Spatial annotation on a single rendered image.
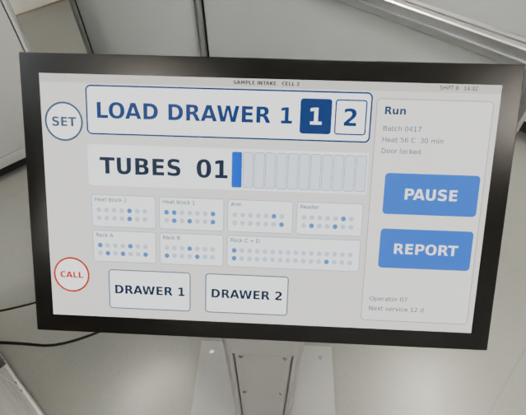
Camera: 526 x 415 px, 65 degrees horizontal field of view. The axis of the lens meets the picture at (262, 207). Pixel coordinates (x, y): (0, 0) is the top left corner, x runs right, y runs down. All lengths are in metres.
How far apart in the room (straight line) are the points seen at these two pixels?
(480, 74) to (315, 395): 1.16
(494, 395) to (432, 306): 1.16
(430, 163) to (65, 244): 0.41
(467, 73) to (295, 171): 0.20
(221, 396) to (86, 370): 0.47
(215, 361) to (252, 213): 1.07
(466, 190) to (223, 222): 0.26
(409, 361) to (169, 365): 0.83
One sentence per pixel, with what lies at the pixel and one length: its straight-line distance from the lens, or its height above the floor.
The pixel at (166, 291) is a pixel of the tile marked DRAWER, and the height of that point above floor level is 1.00.
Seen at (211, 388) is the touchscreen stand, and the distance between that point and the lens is 1.45.
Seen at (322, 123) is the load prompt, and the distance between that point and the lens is 0.44.
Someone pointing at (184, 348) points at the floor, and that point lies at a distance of 1.55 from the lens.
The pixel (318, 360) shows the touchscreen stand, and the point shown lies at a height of 0.03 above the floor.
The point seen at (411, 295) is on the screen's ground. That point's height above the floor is 1.01.
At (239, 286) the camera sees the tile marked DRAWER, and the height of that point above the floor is 1.01.
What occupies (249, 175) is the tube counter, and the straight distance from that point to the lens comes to 0.44.
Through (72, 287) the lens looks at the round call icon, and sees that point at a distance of 0.52.
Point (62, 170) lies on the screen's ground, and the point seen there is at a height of 1.11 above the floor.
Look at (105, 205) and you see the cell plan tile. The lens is 0.48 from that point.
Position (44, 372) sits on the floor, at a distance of 1.67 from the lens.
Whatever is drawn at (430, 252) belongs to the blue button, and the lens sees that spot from 0.48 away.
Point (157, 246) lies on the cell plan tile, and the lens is 0.47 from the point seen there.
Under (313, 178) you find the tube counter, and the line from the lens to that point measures 0.44.
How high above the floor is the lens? 1.42
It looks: 50 degrees down
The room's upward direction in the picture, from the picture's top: straight up
